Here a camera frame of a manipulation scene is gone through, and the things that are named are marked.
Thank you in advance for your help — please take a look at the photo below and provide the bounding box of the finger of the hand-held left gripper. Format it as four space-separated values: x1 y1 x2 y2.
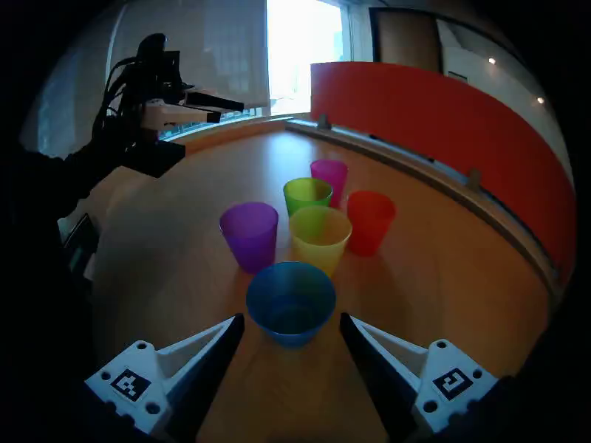
142 103 222 131
182 90 245 113

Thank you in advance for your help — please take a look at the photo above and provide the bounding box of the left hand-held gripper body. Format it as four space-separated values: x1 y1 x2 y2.
94 32 196 179

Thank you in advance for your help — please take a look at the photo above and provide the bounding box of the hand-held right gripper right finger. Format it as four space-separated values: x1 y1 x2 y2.
339 312 499 440

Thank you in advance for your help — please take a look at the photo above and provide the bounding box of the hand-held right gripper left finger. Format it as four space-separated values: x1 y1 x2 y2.
84 313 246 443

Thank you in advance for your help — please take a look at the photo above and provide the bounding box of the green plastic cup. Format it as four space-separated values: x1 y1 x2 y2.
282 177 334 219

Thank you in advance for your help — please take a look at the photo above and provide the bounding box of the purple plastic cup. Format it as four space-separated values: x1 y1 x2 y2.
219 202 280 275

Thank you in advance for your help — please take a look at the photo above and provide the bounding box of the blue plastic cup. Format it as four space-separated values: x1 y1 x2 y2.
245 261 338 349

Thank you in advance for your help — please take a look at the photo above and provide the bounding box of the pink plastic cup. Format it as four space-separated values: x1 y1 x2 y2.
310 159 349 209

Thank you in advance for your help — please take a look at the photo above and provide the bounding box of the red plastic cup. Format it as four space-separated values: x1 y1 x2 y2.
346 190 397 258

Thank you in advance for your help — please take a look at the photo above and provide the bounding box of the yellow plastic cup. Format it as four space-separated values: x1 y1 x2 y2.
289 205 353 278

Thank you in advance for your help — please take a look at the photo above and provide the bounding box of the red desk screen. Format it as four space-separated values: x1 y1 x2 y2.
285 61 578 298

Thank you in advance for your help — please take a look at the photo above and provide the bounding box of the black cable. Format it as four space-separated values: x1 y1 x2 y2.
91 56 142 156

